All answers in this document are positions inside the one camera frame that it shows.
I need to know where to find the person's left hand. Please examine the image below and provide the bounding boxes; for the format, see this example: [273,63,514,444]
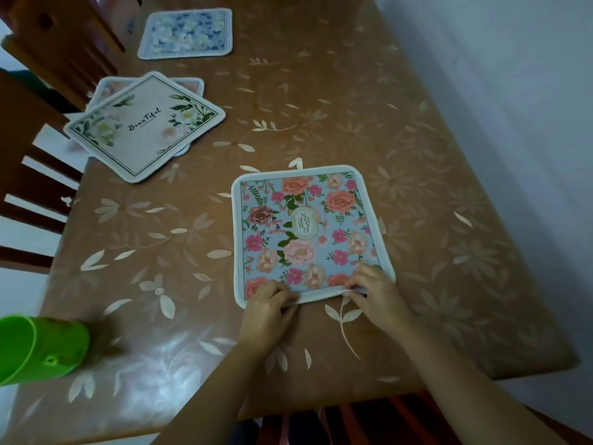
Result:
[238,280,300,360]

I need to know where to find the person's right hand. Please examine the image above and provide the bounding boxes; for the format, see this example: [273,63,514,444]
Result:
[342,263,416,340]

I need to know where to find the blue pink floral cloth mat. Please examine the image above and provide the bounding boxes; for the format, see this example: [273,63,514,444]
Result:
[231,165,397,310]

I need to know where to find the person's left forearm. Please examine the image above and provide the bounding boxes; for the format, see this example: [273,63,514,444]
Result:
[150,340,279,445]

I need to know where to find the person's right forearm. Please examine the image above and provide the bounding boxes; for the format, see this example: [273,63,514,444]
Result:
[389,315,565,445]

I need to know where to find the person's red striped clothing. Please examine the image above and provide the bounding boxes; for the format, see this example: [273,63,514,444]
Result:
[232,391,464,445]

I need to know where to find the brown floral plastic tablecloth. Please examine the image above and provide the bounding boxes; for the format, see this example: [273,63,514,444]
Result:
[0,0,582,445]

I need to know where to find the white green-bordered floral cloth mat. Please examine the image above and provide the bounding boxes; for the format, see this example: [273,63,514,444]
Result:
[63,71,227,184]

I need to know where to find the green plastic cup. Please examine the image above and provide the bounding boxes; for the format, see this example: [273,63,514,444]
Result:
[0,315,91,387]

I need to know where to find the pale pink floral cloth mat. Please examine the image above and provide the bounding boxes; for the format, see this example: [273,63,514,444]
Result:
[86,76,205,157]

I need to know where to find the blue white floral cloth mat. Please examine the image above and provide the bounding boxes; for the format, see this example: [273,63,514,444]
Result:
[137,8,233,61]

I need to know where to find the brown wooden chair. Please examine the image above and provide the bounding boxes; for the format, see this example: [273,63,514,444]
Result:
[0,70,90,275]
[0,0,127,112]

